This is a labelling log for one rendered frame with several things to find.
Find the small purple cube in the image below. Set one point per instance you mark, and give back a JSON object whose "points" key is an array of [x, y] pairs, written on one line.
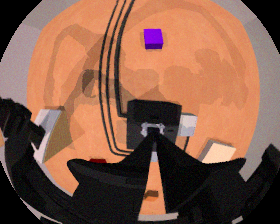
{"points": [[153, 38]]}

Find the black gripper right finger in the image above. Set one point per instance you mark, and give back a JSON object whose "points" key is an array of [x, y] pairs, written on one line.
{"points": [[182, 176]]}

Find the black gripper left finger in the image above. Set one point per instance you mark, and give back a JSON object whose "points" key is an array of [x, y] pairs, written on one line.
{"points": [[128, 176]]}

